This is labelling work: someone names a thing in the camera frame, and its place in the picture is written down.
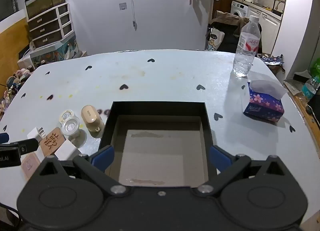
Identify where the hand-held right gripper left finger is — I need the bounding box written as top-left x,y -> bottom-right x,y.
37,145 -> 132,198

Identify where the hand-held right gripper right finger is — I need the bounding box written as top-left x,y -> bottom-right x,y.
191,145 -> 285,198

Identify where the white charger plug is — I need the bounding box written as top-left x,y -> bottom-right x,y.
27,127 -> 47,143

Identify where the pink square case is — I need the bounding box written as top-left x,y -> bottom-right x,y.
21,150 -> 45,180

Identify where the carved wooden coaster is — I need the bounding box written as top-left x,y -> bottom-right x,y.
40,127 -> 66,157

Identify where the white square block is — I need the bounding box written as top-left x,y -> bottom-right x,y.
54,139 -> 77,161

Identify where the beige earbud case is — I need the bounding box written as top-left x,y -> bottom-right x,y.
81,105 -> 105,133

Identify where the small clear plastic cup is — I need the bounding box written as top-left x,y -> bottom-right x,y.
61,117 -> 81,137

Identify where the round white tape measure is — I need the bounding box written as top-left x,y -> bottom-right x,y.
59,109 -> 77,125

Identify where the black cardboard box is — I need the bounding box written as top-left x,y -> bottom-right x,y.
98,101 -> 217,188

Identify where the pile of plush toys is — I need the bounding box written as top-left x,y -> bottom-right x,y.
0,67 -> 34,112

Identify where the blue floral tissue box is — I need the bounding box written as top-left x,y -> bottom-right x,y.
243,79 -> 288,123

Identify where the yellow wooden panel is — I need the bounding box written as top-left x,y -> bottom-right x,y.
0,16 -> 30,78

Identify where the floral painted cabinet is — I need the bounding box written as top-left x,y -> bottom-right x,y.
30,33 -> 87,69

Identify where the clear plastic water bottle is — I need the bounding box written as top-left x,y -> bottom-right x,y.
233,15 -> 262,78

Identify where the blue snack packet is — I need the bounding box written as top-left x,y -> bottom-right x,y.
260,55 -> 285,66

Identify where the teal label plastic bottle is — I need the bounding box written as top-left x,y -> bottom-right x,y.
301,76 -> 320,102

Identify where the white cartoon tote bag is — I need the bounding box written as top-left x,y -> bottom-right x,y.
207,28 -> 225,51

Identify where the white dark drawer cabinet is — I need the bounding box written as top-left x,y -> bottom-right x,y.
26,3 -> 75,48

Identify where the black chair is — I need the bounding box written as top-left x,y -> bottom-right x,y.
207,19 -> 262,53

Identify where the green plastic bag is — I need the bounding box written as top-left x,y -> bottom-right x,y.
309,58 -> 320,79

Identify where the brown jacket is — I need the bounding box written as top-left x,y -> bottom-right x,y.
215,11 -> 250,32

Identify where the glass fish tank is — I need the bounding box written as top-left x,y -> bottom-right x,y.
24,0 -> 67,20

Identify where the white washing machine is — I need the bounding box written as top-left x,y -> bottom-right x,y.
230,1 -> 249,18

